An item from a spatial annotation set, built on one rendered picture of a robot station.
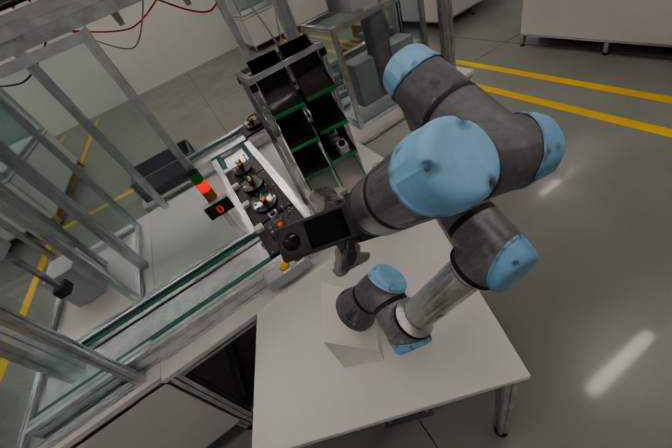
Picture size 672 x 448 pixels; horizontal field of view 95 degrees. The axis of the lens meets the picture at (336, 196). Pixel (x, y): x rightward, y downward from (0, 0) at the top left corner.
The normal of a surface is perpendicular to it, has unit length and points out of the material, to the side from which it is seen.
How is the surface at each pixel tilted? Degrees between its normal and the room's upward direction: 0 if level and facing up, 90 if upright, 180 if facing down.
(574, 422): 0
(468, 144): 47
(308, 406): 0
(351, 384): 0
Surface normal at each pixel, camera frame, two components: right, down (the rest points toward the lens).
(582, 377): -0.31, -0.71
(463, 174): 0.29, -0.27
